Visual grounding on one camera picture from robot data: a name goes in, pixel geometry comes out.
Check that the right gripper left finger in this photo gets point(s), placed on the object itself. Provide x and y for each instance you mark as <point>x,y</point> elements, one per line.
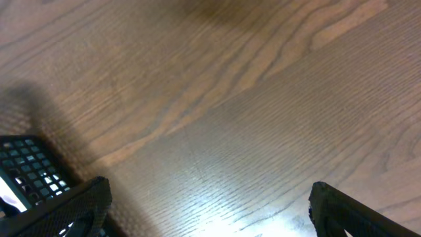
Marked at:
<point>84,207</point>

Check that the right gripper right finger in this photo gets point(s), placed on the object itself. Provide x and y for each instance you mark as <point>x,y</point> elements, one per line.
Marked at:
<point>334,213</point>

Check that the black plastic mesh basket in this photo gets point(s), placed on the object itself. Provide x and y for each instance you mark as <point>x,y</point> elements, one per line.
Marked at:
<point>31,172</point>

